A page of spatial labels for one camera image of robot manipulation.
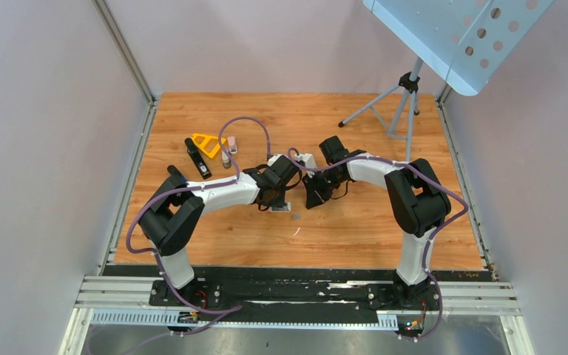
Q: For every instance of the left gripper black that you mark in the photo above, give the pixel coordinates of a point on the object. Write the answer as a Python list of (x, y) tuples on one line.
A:
[(278, 202)]

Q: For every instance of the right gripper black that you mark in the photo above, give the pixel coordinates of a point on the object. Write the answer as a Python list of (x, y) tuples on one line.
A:
[(316, 196)]

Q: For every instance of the grey white stapler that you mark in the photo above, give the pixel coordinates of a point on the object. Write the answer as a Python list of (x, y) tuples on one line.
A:
[(226, 160)]

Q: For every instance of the pink stapler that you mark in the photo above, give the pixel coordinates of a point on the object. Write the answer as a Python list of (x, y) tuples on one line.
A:
[(232, 144)]

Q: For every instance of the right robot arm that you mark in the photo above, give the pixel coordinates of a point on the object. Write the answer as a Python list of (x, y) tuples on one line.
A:
[(418, 203)]

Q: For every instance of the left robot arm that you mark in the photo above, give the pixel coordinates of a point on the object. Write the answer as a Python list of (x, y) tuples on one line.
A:
[(171, 216)]

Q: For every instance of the yellow plastic triangle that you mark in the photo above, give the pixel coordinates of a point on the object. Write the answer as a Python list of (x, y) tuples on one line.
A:
[(209, 145)]

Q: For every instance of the light blue music stand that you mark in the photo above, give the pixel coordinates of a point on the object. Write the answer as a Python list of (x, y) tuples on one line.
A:
[(464, 42)]

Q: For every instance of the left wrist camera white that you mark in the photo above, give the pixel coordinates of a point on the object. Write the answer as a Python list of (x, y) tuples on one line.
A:
[(278, 162)]

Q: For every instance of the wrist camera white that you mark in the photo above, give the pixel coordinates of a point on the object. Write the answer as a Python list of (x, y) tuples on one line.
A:
[(308, 162), (278, 162)]

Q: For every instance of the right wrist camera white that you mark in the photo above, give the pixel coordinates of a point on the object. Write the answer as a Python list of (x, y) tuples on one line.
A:
[(308, 162)]

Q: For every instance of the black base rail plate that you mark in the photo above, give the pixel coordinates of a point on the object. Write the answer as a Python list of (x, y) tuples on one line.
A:
[(299, 295)]

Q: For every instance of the aluminium frame post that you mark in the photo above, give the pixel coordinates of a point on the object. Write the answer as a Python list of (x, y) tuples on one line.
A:
[(119, 40)]

